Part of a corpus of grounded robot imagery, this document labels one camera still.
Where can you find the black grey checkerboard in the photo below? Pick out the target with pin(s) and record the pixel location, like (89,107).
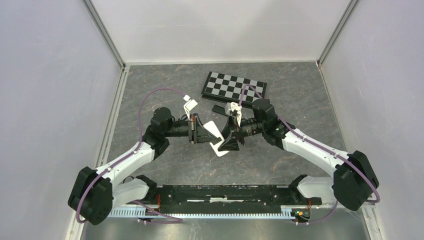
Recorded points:
(227,88)

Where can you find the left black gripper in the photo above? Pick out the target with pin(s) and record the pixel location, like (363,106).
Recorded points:
(197,133)

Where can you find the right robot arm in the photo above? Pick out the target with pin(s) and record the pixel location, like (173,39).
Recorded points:
(353,180)

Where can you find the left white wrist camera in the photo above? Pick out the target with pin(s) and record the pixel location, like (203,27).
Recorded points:
(189,105)

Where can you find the white red remote control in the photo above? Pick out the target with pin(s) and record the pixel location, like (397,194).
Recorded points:
(217,138)

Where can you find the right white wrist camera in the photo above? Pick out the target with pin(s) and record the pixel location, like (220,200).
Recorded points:
(233,109)

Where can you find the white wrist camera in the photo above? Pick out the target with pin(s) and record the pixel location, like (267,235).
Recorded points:
(233,109)
(189,105)

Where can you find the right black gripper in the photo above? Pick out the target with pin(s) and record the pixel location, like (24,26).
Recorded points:
(231,143)

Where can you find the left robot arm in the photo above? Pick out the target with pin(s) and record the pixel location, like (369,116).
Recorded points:
(96,192)

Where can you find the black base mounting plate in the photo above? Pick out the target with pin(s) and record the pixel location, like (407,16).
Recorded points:
(226,199)

